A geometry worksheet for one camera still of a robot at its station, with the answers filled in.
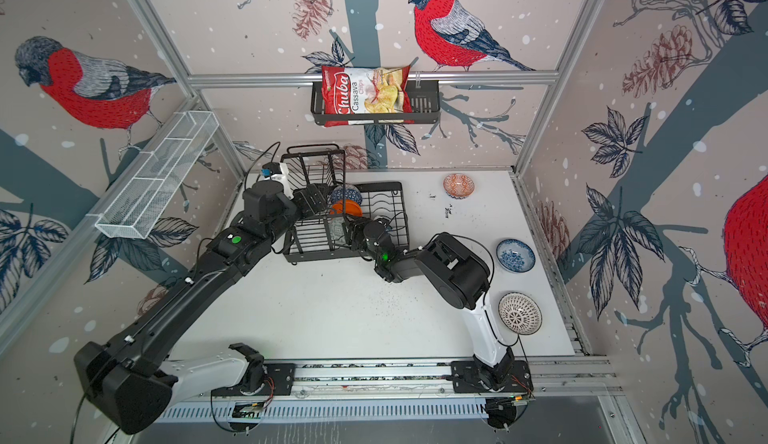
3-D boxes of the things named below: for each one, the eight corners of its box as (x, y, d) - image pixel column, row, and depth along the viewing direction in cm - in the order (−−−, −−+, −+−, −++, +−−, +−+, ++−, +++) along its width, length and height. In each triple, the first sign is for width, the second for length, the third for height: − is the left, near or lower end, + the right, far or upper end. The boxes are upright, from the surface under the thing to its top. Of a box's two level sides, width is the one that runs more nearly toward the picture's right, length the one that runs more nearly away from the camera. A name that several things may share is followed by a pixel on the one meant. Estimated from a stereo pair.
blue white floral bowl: (519, 280, 93) (525, 273, 89) (491, 255, 99) (495, 246, 95) (535, 265, 96) (542, 257, 92) (507, 241, 102) (512, 233, 98)
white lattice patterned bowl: (503, 336, 81) (508, 332, 78) (494, 298, 88) (498, 292, 85) (541, 336, 81) (547, 332, 78) (529, 298, 88) (534, 292, 85)
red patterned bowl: (445, 202, 113) (447, 195, 110) (442, 180, 120) (443, 173, 117) (474, 202, 113) (476, 195, 110) (469, 180, 120) (471, 173, 117)
